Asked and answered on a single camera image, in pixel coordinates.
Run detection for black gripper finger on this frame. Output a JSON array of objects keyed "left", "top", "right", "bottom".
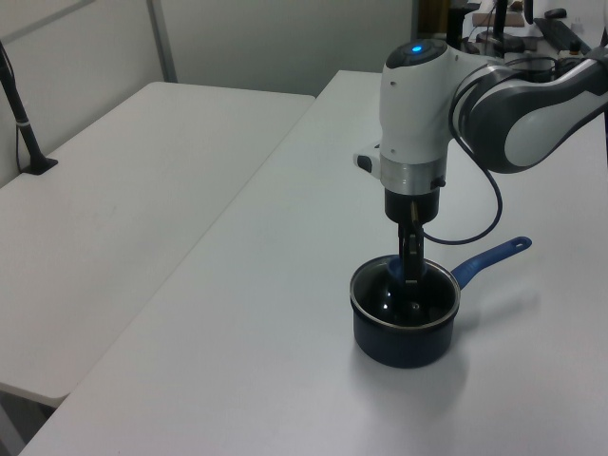
[
  {"left": 395, "top": 219, "right": 410, "bottom": 267},
  {"left": 403, "top": 225, "right": 427, "bottom": 287}
]

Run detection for black camera stand pole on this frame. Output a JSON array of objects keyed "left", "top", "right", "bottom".
[{"left": 0, "top": 39, "right": 60, "bottom": 178}]

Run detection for dark saucepan with blue handle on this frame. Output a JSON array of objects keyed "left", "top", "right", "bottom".
[{"left": 350, "top": 235, "right": 534, "bottom": 371}]

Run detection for glass lid with blue knob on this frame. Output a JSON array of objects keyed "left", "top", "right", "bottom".
[{"left": 350, "top": 255, "right": 463, "bottom": 333}]

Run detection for black keyboard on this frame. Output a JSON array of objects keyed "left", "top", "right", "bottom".
[{"left": 532, "top": 17, "right": 594, "bottom": 54}]

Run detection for grey partition post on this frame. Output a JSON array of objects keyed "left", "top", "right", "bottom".
[{"left": 143, "top": 0, "right": 180, "bottom": 85}]

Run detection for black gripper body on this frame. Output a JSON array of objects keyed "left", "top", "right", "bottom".
[{"left": 383, "top": 186, "right": 444, "bottom": 225}]

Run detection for black monitor stand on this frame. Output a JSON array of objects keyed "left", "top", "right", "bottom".
[{"left": 445, "top": 6, "right": 470, "bottom": 49}]

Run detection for white side table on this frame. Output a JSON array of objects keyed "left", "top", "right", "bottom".
[{"left": 0, "top": 81, "right": 318, "bottom": 401}]

